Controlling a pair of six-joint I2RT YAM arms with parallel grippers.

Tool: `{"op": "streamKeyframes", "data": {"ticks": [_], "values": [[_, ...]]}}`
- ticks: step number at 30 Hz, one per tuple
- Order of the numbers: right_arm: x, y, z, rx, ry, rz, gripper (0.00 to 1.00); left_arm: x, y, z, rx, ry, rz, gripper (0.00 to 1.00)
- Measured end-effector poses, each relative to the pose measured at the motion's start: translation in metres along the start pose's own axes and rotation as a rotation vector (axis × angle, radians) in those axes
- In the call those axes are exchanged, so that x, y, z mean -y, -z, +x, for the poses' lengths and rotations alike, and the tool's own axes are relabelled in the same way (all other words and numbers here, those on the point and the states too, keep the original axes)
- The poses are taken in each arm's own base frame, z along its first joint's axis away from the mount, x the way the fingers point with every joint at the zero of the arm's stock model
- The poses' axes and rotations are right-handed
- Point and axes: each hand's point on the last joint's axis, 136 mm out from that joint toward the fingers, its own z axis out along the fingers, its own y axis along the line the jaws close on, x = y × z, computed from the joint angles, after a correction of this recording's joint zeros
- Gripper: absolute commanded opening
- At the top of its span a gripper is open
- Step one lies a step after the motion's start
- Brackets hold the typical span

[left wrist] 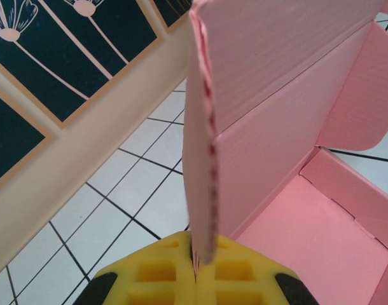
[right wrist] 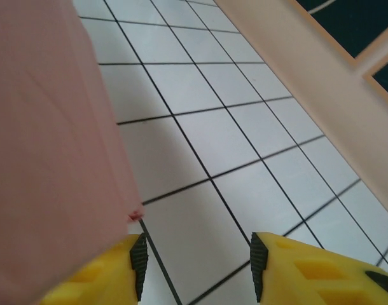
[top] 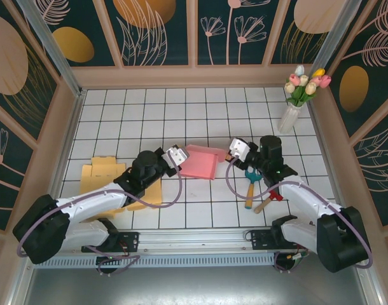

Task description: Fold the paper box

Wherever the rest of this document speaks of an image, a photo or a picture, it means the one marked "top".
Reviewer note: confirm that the pink paper box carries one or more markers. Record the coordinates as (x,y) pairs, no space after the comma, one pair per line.
(198,162)

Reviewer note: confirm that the yellow paper box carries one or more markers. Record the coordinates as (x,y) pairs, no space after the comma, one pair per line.
(95,178)

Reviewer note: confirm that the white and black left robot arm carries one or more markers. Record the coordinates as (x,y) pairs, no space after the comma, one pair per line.
(89,203)

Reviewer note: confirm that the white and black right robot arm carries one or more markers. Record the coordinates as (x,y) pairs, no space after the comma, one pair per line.
(311,200)

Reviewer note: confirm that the white ribbed vase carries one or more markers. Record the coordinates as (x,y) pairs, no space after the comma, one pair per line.
(288,119)

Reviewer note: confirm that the pastel tulip bouquet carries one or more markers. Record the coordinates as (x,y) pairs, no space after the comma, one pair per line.
(303,85)

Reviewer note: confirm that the green circuit board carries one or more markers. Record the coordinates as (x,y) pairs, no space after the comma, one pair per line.
(298,256)

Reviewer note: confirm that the grey metal sheet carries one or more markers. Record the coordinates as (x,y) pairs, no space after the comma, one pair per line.
(197,286)

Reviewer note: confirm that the aluminium table side rail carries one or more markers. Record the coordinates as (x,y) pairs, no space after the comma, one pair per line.
(72,127)
(318,127)

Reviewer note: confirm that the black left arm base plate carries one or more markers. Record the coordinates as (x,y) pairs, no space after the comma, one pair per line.
(130,241)

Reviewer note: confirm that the long aluminium mounting rail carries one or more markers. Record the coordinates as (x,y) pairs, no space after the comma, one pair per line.
(197,236)

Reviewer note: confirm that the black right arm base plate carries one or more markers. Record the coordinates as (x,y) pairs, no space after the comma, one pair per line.
(260,239)

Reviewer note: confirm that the aluminium corner post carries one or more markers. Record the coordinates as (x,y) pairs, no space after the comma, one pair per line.
(52,47)
(341,31)

